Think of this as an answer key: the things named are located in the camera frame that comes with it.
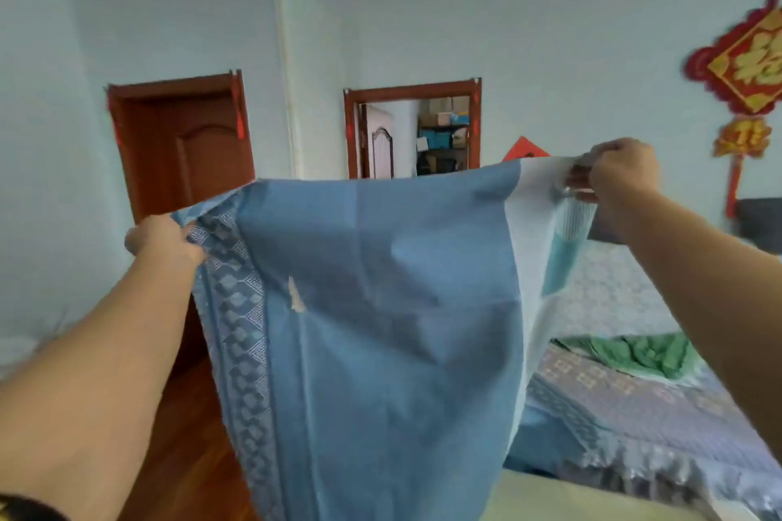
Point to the person's left hand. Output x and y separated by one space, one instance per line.
162 240

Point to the person's right hand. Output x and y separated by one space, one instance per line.
623 169

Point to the blue patterned cloth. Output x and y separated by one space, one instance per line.
379 356

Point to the person's right forearm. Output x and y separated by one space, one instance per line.
715 295

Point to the person's left forearm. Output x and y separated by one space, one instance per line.
85 392

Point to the person's black shirt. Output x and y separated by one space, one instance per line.
27 508

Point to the grey pillow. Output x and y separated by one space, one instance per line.
602 227
760 224

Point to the dark brown wooden door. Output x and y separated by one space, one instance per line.
183 148

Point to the red diamond paper poster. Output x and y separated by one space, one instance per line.
524 149

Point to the red gold knot decoration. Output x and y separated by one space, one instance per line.
745 69

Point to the cluttered storage shelf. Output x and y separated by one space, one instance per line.
443 139

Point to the green blanket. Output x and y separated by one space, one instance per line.
647 356

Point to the brown panelled inner door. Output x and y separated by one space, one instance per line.
380 148

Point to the purple quilted sofa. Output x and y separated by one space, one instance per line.
641 417

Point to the cream marble table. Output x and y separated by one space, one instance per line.
580 502

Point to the red brown doorway frame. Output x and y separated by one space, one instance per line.
409 90

